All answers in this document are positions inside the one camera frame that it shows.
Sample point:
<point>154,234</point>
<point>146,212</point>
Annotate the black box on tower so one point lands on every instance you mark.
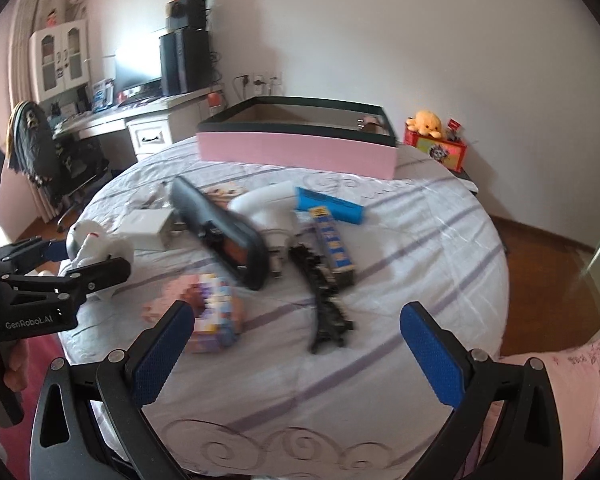
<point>185,12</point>

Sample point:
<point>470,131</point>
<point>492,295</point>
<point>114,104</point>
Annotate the pink storage box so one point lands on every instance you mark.
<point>290,152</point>

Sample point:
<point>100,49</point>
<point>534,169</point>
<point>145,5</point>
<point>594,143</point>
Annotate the orange plush octopus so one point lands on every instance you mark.
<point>425,121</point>

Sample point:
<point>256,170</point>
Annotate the white plush toy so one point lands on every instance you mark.
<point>87,240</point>

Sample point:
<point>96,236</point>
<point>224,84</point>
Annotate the blue white box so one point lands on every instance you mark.
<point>102,94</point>

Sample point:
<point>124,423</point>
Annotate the white glass-door cabinet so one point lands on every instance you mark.
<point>60,60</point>

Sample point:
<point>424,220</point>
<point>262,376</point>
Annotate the small red sign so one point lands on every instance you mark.
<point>455,126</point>

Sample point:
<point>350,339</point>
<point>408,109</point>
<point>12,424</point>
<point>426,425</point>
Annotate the pink building block figure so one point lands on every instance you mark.
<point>215,320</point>

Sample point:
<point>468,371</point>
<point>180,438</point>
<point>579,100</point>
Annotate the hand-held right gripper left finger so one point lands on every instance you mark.
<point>160,355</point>

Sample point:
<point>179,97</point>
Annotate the white handheld device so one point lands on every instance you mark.
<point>260,202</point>

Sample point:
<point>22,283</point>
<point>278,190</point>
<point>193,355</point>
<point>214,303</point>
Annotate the pink pillow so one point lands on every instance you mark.
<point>580,395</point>

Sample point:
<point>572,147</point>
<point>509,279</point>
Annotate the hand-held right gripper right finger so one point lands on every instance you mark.
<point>432,355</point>

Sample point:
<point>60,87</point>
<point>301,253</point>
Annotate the small orange object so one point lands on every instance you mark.
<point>214,99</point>

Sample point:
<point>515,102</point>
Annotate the black rear-view mirror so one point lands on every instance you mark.
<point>220,232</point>

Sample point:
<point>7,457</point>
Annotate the black computer monitor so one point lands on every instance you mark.
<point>137,67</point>

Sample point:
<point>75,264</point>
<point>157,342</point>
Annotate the dark nightstand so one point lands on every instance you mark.
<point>467,179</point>

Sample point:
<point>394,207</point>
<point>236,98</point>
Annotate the large blue highlighter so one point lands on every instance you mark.
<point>330,205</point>

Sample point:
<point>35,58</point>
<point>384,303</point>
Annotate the black office chair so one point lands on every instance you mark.
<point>82,165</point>

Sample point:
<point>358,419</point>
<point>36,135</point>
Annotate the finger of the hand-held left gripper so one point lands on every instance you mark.
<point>111,269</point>
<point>55,251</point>

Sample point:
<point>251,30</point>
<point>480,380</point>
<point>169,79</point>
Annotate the small white box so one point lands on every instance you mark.
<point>145,227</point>

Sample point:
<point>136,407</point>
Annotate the person's left hand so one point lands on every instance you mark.
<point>17,365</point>

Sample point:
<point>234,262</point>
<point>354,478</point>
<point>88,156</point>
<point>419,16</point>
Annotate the small doll figure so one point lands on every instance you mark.
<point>52,17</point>

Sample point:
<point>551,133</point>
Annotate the red printed box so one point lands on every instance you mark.
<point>437,152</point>

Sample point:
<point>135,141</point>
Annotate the striped bed sheet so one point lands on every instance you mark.
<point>405,260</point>

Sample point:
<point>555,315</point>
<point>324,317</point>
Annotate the black toy train track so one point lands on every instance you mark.
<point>325,305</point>

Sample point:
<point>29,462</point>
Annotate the black computer tower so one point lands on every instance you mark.
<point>182,62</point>

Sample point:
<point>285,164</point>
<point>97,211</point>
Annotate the brown round object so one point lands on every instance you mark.
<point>370,124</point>

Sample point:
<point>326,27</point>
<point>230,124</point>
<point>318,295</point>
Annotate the white wall socket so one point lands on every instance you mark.
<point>245,81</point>
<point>275,80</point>

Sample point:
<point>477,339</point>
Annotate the blue yellow toy train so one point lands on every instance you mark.
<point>332,245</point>

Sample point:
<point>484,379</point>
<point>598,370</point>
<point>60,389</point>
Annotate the white desk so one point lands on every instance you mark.
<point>150,132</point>

